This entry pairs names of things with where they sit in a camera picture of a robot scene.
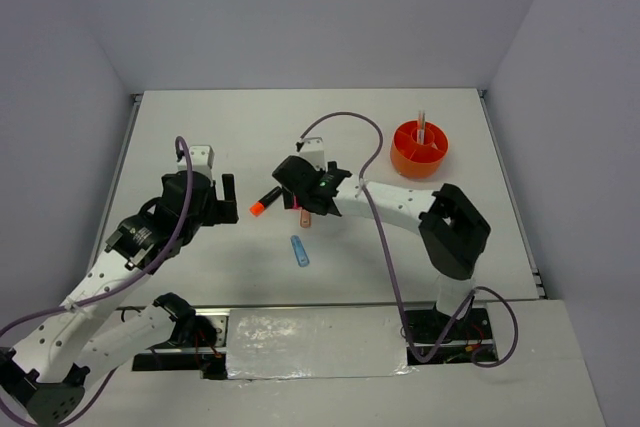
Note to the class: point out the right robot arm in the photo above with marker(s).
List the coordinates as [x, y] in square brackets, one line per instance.
[453, 231]

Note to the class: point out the orange round organizer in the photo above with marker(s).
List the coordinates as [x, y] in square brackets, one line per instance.
[412, 159]

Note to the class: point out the orange translucent correction tape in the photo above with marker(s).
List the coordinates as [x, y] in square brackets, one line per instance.
[305, 220]

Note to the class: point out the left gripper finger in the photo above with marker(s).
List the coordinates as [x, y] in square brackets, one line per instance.
[228, 183]
[226, 212]

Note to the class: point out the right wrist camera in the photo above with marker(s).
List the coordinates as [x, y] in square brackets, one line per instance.
[312, 150]

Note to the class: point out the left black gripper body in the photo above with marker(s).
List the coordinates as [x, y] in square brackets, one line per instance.
[209, 213]

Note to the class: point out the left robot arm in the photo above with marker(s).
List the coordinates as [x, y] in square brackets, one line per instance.
[49, 371]

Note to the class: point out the orange black highlighter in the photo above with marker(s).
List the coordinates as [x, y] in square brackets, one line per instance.
[265, 201]

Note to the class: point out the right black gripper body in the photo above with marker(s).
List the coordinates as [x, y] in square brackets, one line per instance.
[288, 197]

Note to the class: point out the white foil-covered panel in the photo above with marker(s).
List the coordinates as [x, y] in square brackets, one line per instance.
[315, 343]

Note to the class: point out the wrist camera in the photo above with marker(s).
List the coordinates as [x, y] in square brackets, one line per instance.
[202, 157]
[312, 150]

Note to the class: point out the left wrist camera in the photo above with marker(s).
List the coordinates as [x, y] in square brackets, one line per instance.
[202, 157]

